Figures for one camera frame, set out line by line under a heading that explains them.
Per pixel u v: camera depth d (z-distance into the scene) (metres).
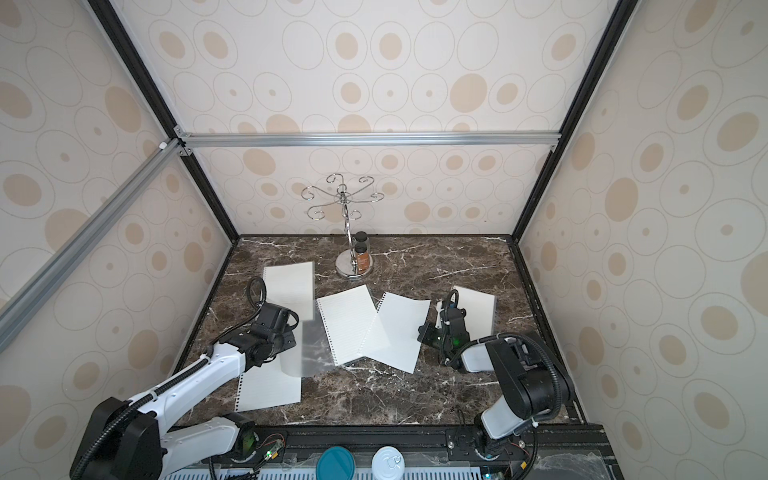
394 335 0.93
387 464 0.66
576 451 0.74
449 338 0.74
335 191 0.85
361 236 1.03
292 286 1.12
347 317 0.97
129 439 0.39
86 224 0.65
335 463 0.65
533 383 0.45
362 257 1.03
